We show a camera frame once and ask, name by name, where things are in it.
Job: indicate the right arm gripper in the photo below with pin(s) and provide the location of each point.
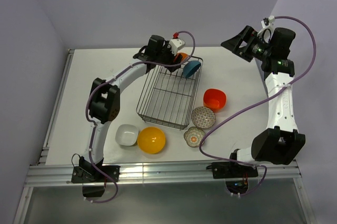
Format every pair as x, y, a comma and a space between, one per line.
247, 34

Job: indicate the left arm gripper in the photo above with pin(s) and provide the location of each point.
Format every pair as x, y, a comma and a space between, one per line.
172, 57

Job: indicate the orange white round bowl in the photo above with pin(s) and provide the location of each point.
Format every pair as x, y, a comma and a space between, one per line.
180, 57

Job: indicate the blue ceramic bowl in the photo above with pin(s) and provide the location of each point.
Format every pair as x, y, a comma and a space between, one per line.
190, 68

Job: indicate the red orange square bowl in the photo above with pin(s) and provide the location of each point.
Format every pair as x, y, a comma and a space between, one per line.
214, 99

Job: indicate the white square bowl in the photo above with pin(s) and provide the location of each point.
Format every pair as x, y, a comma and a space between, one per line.
126, 135

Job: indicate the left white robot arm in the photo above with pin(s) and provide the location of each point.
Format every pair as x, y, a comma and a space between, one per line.
104, 102

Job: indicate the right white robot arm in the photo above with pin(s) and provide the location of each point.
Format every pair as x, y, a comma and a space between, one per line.
281, 141

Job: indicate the flower shaped patterned dish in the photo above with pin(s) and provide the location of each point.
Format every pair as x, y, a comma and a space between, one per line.
193, 136

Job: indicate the patterned round bowl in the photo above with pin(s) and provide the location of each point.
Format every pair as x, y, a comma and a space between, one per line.
203, 117

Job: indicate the yellow round bowl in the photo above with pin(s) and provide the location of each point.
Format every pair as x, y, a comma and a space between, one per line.
151, 140

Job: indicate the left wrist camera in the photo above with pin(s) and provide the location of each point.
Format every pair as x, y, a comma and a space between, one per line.
176, 44

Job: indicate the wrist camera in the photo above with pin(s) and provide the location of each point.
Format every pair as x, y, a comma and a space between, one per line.
176, 44
265, 34

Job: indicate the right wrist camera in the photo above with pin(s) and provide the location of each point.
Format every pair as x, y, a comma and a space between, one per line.
265, 34

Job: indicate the black wire dish rack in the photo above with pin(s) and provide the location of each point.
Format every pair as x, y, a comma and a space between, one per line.
167, 98

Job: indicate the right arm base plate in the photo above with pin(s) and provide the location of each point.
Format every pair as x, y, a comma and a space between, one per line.
226, 169

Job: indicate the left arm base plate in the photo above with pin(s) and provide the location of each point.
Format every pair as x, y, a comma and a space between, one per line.
81, 176

